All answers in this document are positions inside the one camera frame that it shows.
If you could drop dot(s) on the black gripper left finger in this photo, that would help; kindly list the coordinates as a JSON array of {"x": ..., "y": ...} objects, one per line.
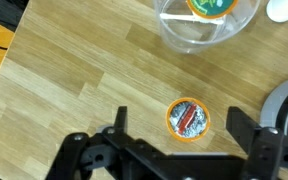
[{"x": 120, "y": 124}]

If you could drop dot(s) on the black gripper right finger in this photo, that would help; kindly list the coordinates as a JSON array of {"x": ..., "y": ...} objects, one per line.
[{"x": 241, "y": 127}]

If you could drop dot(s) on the orange rim coffee pod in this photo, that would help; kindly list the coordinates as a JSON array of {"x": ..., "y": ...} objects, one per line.
[{"x": 187, "y": 119}]

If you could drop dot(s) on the black coffee machine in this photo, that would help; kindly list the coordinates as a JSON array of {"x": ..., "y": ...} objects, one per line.
[{"x": 274, "y": 112}]

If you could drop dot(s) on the clear glass container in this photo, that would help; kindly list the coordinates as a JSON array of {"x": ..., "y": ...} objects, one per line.
[{"x": 187, "y": 33}]

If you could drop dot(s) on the green lid coffee pod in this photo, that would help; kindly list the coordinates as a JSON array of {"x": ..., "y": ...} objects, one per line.
[{"x": 211, "y": 9}]

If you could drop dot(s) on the white cup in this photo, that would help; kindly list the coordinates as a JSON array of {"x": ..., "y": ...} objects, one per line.
[{"x": 277, "y": 10}]

